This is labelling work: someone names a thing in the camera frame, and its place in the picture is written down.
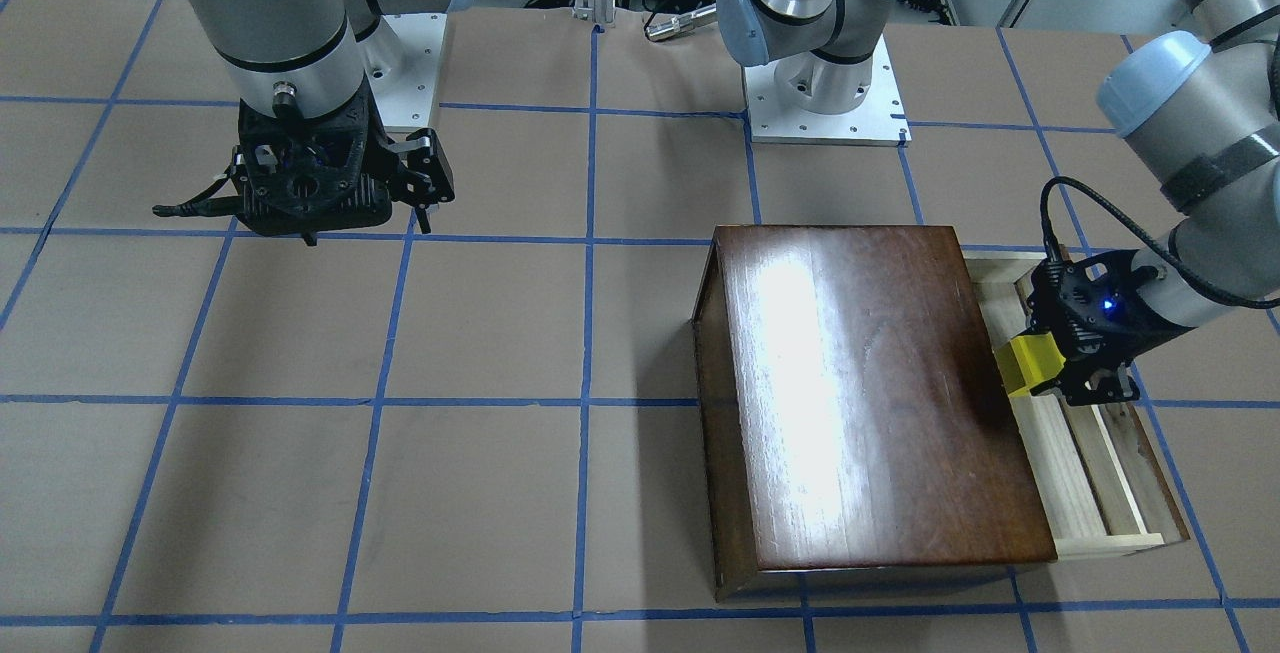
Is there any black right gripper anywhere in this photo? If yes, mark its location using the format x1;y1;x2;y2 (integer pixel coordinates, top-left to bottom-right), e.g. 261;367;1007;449
236;99;456;239

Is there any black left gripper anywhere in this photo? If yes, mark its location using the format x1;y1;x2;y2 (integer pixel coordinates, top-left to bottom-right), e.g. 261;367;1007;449
1027;251;1161;406

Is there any yellow block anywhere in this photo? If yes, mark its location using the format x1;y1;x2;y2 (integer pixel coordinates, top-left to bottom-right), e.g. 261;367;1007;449
995;332;1066;398

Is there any light wood drawer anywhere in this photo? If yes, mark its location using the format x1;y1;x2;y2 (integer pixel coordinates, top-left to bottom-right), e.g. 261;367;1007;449
963;245;1190;561

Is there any dark wooden drawer cabinet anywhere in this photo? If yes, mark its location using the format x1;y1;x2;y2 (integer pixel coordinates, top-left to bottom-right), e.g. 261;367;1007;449
691;225;1057;602

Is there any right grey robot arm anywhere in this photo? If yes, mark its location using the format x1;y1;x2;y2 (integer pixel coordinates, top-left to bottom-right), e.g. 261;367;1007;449
154;0;474;245

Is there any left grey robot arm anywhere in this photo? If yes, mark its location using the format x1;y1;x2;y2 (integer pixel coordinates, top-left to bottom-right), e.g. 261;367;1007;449
716;0;1277;406

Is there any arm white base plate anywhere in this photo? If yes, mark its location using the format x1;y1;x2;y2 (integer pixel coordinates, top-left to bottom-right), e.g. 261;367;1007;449
360;12;448;133
742;37;913;146

